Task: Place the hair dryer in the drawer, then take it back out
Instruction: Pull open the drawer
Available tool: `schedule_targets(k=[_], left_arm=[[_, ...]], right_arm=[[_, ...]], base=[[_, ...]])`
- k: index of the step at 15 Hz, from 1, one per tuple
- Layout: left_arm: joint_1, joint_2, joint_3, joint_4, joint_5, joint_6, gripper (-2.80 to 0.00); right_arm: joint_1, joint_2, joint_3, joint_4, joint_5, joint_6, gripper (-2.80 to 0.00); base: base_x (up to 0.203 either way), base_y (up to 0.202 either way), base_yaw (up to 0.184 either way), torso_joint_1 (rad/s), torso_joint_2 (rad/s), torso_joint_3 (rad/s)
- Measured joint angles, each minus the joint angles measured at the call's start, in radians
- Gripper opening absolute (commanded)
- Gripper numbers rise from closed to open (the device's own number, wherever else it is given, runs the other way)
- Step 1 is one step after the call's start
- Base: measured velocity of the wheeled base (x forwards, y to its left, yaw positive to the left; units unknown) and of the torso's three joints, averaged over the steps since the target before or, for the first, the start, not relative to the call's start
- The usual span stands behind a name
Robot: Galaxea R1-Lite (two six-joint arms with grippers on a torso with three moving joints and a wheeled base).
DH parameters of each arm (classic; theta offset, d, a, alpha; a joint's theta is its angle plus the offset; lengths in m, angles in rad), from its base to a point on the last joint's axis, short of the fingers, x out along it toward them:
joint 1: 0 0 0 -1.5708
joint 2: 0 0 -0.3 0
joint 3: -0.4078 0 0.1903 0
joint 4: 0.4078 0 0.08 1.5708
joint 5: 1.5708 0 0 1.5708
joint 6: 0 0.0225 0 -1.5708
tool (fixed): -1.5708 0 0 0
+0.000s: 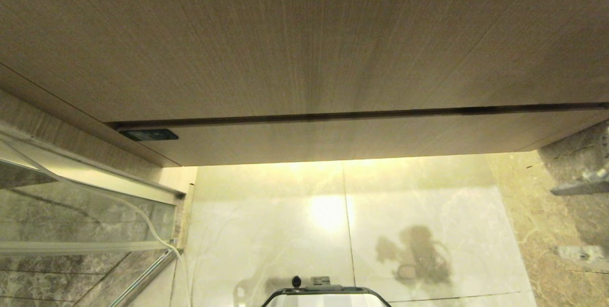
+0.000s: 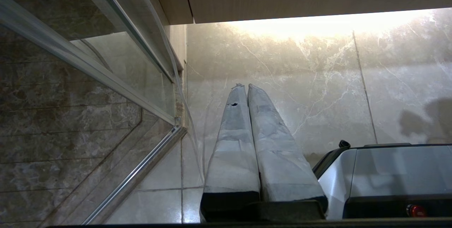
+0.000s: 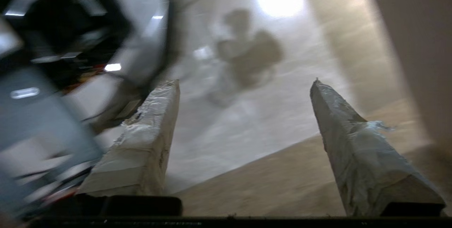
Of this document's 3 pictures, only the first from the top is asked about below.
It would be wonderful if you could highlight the white hose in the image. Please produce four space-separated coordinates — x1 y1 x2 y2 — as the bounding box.
0 139 184 261

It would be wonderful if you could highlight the wooden drawer front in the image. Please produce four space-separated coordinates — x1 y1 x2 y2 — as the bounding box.
114 105 609 168

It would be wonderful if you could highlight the grey wall shelf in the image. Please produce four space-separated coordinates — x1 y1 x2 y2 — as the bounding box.
551 132 609 197

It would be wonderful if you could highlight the glass shower door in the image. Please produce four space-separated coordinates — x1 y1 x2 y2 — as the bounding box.
0 121 187 307

